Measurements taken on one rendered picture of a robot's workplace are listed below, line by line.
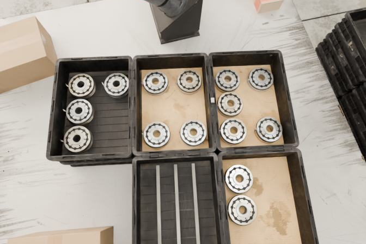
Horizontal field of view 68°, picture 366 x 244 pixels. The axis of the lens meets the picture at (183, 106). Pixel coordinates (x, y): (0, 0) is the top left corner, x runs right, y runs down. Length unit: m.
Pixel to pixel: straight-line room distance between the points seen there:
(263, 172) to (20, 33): 1.17
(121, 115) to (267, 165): 0.61
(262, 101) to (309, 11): 1.57
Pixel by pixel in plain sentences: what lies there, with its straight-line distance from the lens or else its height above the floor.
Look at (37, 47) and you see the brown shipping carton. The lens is 1.34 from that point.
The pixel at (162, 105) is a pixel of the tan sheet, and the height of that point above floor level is 0.83.
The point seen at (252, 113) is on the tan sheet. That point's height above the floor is 0.83.
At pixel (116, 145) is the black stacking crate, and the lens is 1.11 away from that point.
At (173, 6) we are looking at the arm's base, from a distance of 1.22.
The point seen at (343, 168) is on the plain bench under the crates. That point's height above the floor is 0.70.
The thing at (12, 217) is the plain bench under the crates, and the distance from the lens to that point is 1.36.
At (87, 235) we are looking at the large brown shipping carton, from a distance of 1.04.
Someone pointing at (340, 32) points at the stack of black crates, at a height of 0.48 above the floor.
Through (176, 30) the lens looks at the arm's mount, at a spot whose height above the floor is 0.79.
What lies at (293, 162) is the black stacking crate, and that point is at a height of 0.88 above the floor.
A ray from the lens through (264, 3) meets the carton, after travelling 1.51.
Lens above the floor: 1.89
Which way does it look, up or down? 71 degrees down
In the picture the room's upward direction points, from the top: 3 degrees clockwise
